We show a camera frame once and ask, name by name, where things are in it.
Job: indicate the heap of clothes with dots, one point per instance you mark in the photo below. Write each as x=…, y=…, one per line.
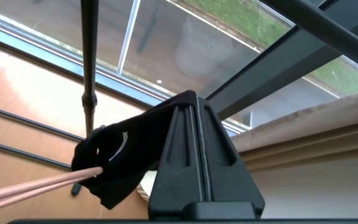
x=135, y=146

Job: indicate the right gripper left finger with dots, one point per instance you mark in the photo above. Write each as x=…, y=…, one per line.
x=172, y=186

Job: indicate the pink clothes hanger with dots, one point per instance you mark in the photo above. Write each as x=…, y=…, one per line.
x=26, y=186

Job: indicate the beige curtain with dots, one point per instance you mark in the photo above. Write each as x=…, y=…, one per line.
x=306, y=137

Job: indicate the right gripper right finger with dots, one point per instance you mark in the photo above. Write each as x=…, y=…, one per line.
x=238, y=186

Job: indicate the black clothes rack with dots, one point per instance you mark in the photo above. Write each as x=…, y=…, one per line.
x=89, y=46

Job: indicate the white laundry basket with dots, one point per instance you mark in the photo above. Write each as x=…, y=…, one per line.
x=148, y=186

